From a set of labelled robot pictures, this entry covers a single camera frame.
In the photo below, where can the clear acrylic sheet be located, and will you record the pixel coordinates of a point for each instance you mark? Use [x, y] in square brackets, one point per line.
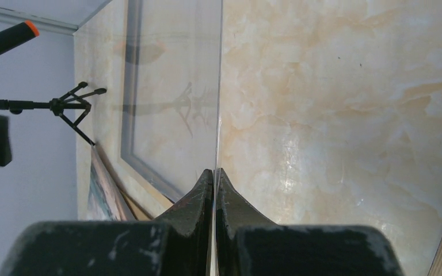
[170, 93]

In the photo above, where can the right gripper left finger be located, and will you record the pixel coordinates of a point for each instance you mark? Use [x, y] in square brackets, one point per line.
[186, 231]

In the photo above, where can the beach landscape photo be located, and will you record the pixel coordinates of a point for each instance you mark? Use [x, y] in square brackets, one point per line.
[105, 201]

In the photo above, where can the black microphone on tripod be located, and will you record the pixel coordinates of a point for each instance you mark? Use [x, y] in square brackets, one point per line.
[69, 101]

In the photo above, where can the brown cardboard backing board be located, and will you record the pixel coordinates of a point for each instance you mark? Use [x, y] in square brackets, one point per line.
[137, 211]

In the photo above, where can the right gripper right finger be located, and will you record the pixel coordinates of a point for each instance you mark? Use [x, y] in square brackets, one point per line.
[233, 216]

